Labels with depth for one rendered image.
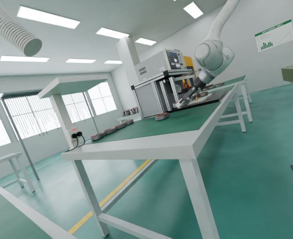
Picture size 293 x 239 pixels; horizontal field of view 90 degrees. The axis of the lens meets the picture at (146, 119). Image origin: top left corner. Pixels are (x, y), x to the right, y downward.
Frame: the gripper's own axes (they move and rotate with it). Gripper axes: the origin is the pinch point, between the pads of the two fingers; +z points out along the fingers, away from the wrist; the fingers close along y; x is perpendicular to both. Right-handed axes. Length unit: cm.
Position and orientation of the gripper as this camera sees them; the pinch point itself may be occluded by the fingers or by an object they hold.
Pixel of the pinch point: (180, 103)
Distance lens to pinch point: 106.5
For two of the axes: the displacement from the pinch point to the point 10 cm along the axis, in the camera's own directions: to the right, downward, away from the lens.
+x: -6.8, -7.1, 1.7
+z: -5.5, 6.5, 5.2
